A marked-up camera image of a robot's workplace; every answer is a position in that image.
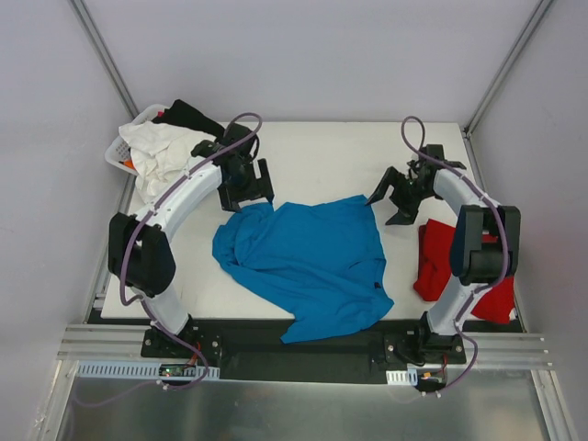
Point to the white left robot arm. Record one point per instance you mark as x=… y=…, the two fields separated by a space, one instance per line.
x=139 y=250

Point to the white t-shirt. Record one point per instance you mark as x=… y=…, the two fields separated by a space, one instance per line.
x=159 y=152

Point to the aluminium frame post right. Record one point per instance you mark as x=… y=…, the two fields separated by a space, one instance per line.
x=521 y=41

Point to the white slotted cable duct right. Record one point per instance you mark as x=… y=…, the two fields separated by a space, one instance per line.
x=408 y=377

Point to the red t-shirt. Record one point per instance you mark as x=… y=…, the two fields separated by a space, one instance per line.
x=435 y=239

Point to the blue t-shirt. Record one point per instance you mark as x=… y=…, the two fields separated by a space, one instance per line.
x=324 y=264

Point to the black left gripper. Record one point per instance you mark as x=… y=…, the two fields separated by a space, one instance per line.
x=248 y=193

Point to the black t-shirt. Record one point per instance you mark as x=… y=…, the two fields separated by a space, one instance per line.
x=181 y=114

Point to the aluminium frame post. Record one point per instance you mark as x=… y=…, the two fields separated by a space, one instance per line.
x=94 y=35
x=521 y=41

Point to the white slotted cable duct left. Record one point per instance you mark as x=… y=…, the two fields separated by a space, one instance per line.
x=144 y=370

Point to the white laundry basket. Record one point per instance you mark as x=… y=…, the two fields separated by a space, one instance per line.
x=119 y=150

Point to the black robot base mount plate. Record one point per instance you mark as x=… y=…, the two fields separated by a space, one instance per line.
x=253 y=350

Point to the aluminium frame post left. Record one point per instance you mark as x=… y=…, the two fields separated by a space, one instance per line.
x=94 y=35

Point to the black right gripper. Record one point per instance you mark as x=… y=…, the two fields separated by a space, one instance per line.
x=402 y=191

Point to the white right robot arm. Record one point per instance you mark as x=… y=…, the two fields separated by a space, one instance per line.
x=483 y=252

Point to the aluminium table edge rail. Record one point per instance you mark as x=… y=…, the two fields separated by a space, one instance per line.
x=497 y=351

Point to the white slotted cable duct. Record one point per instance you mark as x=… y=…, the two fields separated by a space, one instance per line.
x=408 y=377
x=144 y=370

